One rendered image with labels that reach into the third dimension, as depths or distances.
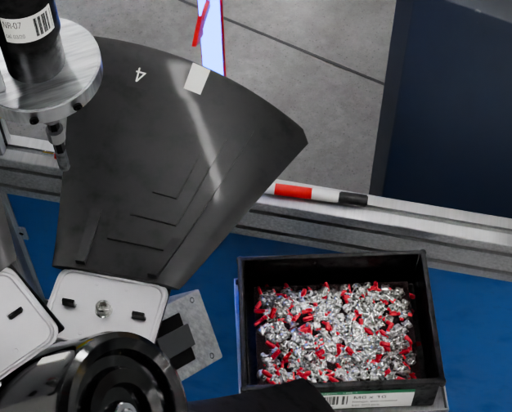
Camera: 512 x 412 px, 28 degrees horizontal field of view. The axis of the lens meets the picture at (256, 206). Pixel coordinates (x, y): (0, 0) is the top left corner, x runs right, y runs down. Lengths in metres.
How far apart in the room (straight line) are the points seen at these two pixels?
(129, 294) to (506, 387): 0.90
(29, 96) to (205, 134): 0.35
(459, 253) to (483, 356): 0.29
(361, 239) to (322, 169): 1.08
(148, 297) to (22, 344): 0.12
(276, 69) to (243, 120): 1.61
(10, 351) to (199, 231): 0.19
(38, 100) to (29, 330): 0.22
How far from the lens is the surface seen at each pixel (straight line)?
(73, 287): 0.82
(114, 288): 0.81
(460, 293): 1.37
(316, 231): 1.27
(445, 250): 1.26
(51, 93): 0.56
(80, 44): 0.58
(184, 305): 0.99
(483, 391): 1.63
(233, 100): 0.93
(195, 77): 0.93
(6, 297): 0.72
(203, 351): 1.00
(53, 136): 0.62
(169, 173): 0.86
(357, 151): 2.38
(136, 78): 0.92
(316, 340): 1.16
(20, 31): 0.53
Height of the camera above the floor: 1.88
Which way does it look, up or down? 56 degrees down
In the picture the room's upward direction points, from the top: 1 degrees counter-clockwise
